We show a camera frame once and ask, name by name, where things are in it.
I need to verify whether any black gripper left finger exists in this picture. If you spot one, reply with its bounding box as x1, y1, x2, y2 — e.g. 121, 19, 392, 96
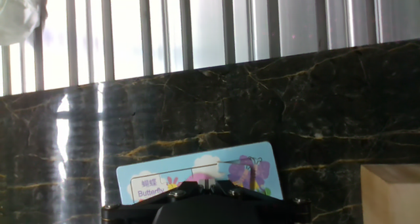
169, 180, 207, 200

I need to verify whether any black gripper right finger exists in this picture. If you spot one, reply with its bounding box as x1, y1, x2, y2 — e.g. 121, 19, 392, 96
207, 179, 245, 199

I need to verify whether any purple butterfly puzzle piece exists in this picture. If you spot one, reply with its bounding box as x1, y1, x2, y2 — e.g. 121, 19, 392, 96
216, 155, 265, 192

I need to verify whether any butterfly girl puzzle board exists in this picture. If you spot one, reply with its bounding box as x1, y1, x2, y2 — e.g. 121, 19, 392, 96
115, 141, 284, 206

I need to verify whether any black marble mat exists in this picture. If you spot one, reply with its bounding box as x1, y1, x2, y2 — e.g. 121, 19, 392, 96
0, 38, 420, 224

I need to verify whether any large wooden cube block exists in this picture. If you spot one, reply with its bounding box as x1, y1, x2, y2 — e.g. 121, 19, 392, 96
360, 164, 420, 224

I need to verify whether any white crumpled plastic bag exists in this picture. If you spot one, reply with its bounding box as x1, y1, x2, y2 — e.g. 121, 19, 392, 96
0, 0, 42, 47

